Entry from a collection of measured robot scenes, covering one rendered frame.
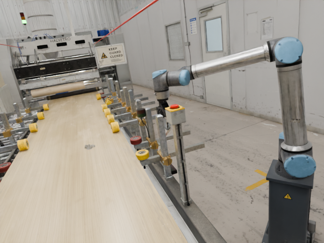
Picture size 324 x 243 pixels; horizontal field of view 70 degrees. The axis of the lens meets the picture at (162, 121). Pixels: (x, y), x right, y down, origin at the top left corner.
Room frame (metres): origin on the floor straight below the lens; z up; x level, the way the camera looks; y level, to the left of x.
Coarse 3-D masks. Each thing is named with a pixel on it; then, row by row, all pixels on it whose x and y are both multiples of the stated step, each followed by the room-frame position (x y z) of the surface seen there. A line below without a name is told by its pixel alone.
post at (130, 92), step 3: (129, 90) 1.97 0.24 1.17; (129, 93) 1.96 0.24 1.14; (132, 93) 1.96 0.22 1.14; (129, 96) 1.96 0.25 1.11; (132, 96) 1.96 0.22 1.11; (132, 99) 1.96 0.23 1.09; (132, 102) 1.96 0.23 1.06; (132, 105) 1.96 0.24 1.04; (132, 108) 1.96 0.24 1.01; (135, 108) 1.97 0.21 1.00; (132, 111) 1.96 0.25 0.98; (135, 111) 1.96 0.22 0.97; (135, 126) 1.96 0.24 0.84; (138, 126) 1.96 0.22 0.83; (135, 129) 1.96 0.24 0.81; (138, 129) 1.96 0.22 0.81; (135, 132) 1.98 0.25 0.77; (138, 132) 1.96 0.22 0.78; (138, 135) 1.96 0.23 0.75
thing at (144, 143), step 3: (183, 132) 1.60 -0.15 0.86; (186, 132) 1.60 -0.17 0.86; (189, 132) 1.61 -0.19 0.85; (168, 135) 1.57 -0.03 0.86; (171, 135) 1.57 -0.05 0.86; (183, 135) 1.60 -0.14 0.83; (156, 138) 1.55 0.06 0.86; (168, 138) 1.56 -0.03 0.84; (171, 138) 1.57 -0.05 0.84; (144, 141) 1.53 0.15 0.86; (147, 141) 1.52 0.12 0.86; (159, 141) 1.54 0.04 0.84; (138, 144) 1.49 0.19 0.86; (141, 144) 1.50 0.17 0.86; (144, 144) 1.51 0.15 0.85; (147, 144) 1.51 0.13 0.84; (135, 147) 1.49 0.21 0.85; (138, 147) 1.49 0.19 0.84; (141, 147) 1.50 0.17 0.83
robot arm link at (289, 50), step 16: (288, 48) 1.10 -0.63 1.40; (288, 64) 1.10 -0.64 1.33; (288, 80) 1.11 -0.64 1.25; (288, 96) 1.11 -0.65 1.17; (288, 112) 1.11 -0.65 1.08; (304, 112) 1.10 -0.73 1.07; (288, 128) 1.11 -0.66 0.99; (304, 128) 1.09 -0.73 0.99; (288, 144) 1.12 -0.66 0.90; (304, 144) 1.08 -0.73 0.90; (288, 160) 1.07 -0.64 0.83; (304, 160) 1.04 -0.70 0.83; (304, 176) 1.05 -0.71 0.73
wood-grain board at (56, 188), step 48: (48, 144) 1.65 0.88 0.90; (96, 144) 1.51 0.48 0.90; (0, 192) 1.04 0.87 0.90; (48, 192) 0.98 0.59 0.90; (96, 192) 0.92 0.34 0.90; (144, 192) 0.86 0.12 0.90; (0, 240) 0.70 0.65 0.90; (48, 240) 0.66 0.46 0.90; (96, 240) 0.63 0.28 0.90; (144, 240) 0.60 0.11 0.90
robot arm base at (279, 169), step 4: (280, 160) 1.29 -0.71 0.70; (276, 164) 1.32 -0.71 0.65; (280, 164) 1.28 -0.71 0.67; (276, 168) 1.30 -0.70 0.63; (280, 168) 1.28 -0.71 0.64; (276, 172) 1.29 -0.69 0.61; (280, 172) 1.26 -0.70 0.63; (284, 172) 1.24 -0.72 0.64; (284, 176) 1.24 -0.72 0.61; (288, 176) 1.22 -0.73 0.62; (292, 176) 1.21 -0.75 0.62
